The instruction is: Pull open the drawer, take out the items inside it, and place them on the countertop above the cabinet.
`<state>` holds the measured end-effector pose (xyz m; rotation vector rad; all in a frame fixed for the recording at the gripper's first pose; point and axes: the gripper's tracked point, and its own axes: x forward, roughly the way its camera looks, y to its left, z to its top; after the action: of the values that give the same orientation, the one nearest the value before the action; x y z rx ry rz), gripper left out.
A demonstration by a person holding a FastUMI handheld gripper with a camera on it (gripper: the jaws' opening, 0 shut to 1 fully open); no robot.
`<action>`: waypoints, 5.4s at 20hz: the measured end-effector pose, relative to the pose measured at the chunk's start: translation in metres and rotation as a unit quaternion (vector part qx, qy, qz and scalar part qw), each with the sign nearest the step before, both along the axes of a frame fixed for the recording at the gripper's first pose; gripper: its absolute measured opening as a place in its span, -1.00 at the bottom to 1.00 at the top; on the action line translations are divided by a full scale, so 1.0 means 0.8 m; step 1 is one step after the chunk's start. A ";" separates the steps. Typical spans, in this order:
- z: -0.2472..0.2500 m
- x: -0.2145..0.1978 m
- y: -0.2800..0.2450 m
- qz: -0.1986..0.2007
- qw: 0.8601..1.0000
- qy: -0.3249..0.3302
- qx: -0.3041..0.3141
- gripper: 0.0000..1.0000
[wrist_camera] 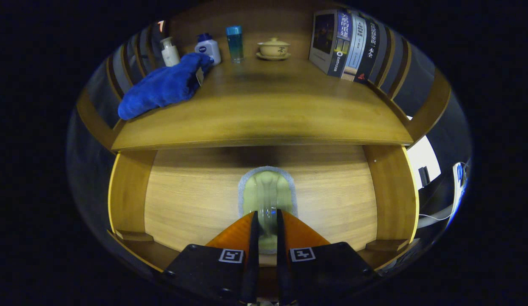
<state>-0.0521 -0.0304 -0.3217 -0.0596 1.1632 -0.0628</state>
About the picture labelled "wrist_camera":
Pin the beige lidded teacup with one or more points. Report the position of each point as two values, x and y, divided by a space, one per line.
273 49

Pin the teal blue bottle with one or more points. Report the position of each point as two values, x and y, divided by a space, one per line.
235 44

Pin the small blue object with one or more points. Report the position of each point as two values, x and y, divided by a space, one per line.
460 173

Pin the white pump bottle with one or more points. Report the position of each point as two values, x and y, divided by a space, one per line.
170 53

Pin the white lotion bottle blue cap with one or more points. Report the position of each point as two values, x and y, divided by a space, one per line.
208 49

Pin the book with black spine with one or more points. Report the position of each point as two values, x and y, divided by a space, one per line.
369 51

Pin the white box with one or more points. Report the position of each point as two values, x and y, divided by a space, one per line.
421 157

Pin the book with pale spine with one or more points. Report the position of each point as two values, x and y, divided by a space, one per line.
356 46

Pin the wooden drawer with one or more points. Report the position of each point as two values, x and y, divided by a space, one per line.
196 199

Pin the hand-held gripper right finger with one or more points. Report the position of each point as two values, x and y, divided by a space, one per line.
282 255

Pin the book with blue spine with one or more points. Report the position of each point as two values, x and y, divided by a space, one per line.
325 38

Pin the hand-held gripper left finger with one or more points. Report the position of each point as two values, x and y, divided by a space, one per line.
252 255

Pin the wooden slatted cabinet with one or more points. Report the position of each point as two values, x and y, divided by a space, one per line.
432 102

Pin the blue towel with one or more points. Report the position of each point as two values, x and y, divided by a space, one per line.
162 87

